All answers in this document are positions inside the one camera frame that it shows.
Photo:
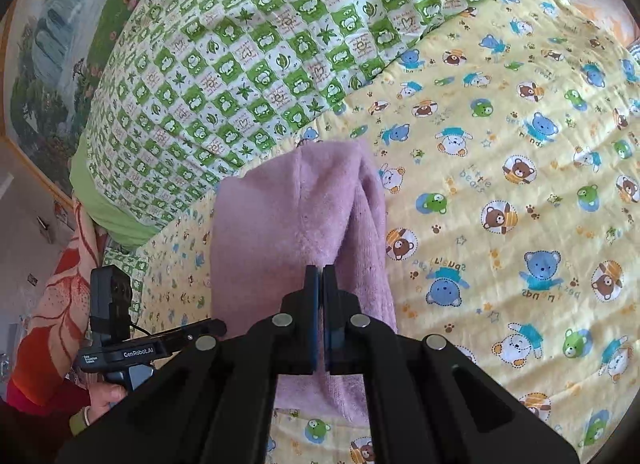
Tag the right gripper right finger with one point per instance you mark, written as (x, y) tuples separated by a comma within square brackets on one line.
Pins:
[(427, 402)]

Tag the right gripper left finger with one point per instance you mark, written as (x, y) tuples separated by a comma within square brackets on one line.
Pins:
[(197, 407)]

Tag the purple knit sweater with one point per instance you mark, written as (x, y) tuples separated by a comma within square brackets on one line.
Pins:
[(321, 204)]

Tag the person's left hand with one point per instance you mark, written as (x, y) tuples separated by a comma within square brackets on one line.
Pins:
[(102, 397)]

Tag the red floral blanket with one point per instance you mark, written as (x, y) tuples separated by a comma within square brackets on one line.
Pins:
[(55, 331)]

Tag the green checkered folded quilt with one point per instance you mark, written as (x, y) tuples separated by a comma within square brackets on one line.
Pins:
[(196, 89)]

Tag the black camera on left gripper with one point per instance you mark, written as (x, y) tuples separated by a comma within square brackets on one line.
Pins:
[(110, 299)]

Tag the landscape painting on wall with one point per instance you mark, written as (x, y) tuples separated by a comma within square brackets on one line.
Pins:
[(55, 55)]

